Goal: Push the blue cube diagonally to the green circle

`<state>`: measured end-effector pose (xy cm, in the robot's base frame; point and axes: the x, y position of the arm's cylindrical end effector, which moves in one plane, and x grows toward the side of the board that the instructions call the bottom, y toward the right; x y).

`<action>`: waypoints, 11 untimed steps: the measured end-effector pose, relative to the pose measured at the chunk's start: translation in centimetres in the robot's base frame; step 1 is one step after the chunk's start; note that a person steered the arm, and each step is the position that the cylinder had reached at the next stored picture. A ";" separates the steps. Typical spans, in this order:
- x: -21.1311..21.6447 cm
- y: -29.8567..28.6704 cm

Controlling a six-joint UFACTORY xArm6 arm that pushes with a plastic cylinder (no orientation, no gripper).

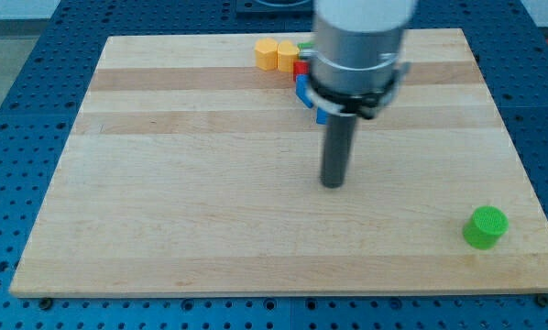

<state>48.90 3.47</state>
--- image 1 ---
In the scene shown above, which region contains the red block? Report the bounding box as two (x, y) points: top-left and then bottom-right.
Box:
(292, 60), (309, 81)

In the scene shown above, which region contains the green cylinder block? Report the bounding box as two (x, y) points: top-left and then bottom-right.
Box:
(462, 205), (510, 250)

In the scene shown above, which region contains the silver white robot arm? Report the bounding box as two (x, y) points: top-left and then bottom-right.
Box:
(306, 0), (417, 188)

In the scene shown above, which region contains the green block behind arm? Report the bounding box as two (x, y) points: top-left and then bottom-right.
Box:
(297, 42), (314, 50)

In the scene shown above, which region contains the wooden board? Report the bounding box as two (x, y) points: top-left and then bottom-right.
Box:
(10, 28), (548, 298)

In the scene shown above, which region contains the yellow heart block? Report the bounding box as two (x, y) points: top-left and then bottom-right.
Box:
(277, 40), (300, 72)

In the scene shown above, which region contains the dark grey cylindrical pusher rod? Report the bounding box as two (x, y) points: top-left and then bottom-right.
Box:
(320, 115), (357, 188)

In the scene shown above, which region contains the blue crescent block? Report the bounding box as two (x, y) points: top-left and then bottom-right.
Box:
(295, 74), (313, 108)

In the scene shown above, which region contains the yellow hexagon block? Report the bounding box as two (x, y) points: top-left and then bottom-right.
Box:
(254, 38), (279, 71)

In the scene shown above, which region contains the blue cube block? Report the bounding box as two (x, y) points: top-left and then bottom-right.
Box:
(316, 107), (328, 125)

